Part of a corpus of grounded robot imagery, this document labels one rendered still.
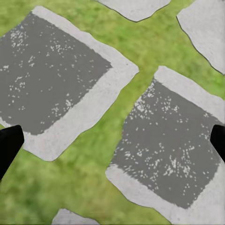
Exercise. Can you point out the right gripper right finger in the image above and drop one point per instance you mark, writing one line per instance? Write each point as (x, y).
(217, 139)

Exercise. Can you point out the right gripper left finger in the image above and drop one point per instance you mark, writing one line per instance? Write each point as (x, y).
(11, 140)

